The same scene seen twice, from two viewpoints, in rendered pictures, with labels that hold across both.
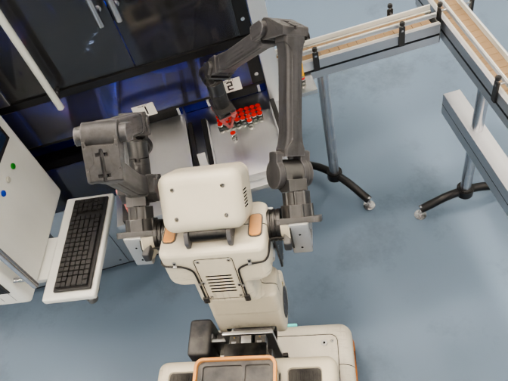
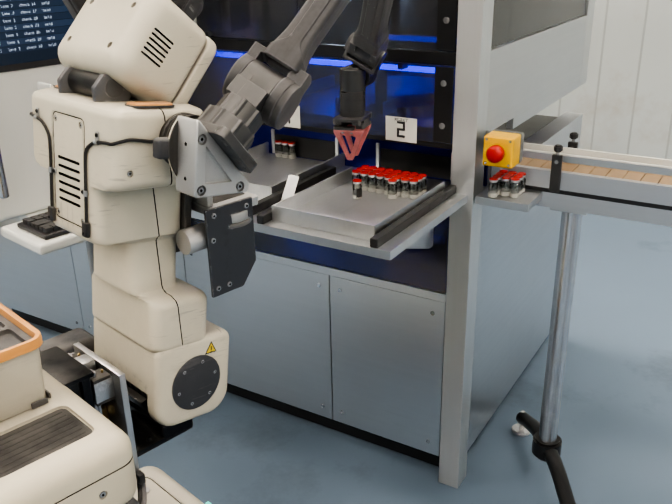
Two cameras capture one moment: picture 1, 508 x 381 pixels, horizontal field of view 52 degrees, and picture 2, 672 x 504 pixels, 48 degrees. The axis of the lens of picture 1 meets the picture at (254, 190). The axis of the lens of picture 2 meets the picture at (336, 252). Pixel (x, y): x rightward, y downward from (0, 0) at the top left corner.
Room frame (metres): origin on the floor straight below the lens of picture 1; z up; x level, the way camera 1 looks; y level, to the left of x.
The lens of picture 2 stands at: (-0.09, -0.77, 1.46)
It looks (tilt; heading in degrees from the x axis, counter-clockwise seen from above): 23 degrees down; 29
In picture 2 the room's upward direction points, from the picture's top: 1 degrees counter-clockwise
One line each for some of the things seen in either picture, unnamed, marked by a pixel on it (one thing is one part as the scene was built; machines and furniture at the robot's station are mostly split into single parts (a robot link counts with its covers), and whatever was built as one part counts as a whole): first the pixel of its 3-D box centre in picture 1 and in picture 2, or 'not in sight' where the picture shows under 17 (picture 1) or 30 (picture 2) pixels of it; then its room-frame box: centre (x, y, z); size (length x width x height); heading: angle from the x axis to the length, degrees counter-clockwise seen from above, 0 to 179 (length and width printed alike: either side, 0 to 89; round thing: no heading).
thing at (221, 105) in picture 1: (220, 100); (352, 106); (1.41, 0.01, 1.10); 0.10 x 0.07 x 0.07; 12
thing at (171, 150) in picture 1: (156, 148); (269, 168); (1.50, 0.31, 0.90); 0.34 x 0.26 x 0.04; 177
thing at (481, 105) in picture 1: (474, 143); not in sight; (1.37, -0.98, 0.46); 0.09 x 0.09 x 0.77; 87
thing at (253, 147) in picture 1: (246, 144); (361, 200); (1.37, -0.03, 0.90); 0.34 x 0.26 x 0.04; 176
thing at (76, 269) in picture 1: (82, 240); (102, 207); (1.24, 0.66, 0.82); 0.40 x 0.14 x 0.02; 167
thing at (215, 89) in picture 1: (215, 85); (353, 79); (1.42, 0.01, 1.16); 0.07 x 0.06 x 0.07; 9
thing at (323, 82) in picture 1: (329, 128); (558, 339); (1.72, -0.44, 0.46); 0.09 x 0.09 x 0.77; 87
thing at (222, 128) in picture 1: (240, 122); (384, 184); (1.48, -0.03, 0.90); 0.18 x 0.02 x 0.05; 86
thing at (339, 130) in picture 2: (226, 116); (351, 138); (1.40, 0.01, 1.03); 0.07 x 0.07 x 0.09; 12
